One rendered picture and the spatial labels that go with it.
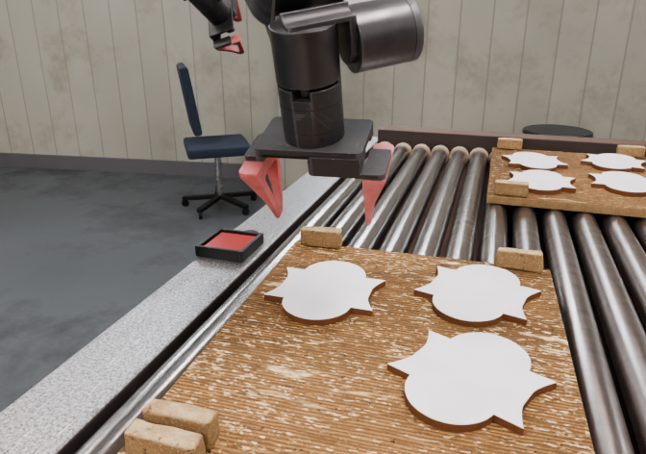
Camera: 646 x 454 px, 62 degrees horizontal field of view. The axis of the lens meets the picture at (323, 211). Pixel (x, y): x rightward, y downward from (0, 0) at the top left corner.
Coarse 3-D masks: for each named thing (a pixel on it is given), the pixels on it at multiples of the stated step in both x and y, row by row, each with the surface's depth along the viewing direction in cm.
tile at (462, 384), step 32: (416, 352) 52; (448, 352) 52; (480, 352) 52; (512, 352) 52; (416, 384) 47; (448, 384) 47; (480, 384) 47; (512, 384) 47; (544, 384) 47; (448, 416) 43; (480, 416) 43; (512, 416) 43
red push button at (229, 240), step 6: (222, 234) 84; (228, 234) 84; (234, 234) 84; (216, 240) 81; (222, 240) 81; (228, 240) 81; (234, 240) 81; (240, 240) 81; (246, 240) 81; (216, 246) 79; (222, 246) 79; (228, 246) 79; (234, 246) 79; (240, 246) 79
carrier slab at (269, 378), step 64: (320, 256) 74; (384, 256) 74; (256, 320) 59; (384, 320) 59; (192, 384) 48; (256, 384) 48; (320, 384) 48; (384, 384) 48; (576, 384) 48; (256, 448) 41; (320, 448) 41; (384, 448) 41; (448, 448) 41; (512, 448) 41; (576, 448) 41
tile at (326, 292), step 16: (288, 272) 68; (304, 272) 68; (320, 272) 68; (336, 272) 68; (352, 272) 68; (288, 288) 64; (304, 288) 64; (320, 288) 64; (336, 288) 64; (352, 288) 64; (368, 288) 64; (288, 304) 60; (304, 304) 60; (320, 304) 60; (336, 304) 60; (352, 304) 60; (368, 304) 60; (304, 320) 58; (320, 320) 57; (336, 320) 58
